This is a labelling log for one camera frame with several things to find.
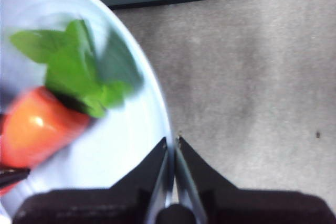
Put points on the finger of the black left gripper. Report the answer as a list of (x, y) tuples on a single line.
[(13, 177)]

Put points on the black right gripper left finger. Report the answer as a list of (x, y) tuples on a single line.
[(105, 205)]

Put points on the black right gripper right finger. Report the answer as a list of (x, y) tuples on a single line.
[(249, 205)]

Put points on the orange carrot with green leaves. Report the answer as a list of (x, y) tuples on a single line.
[(39, 129)]

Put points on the blue round plate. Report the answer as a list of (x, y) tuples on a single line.
[(123, 150)]

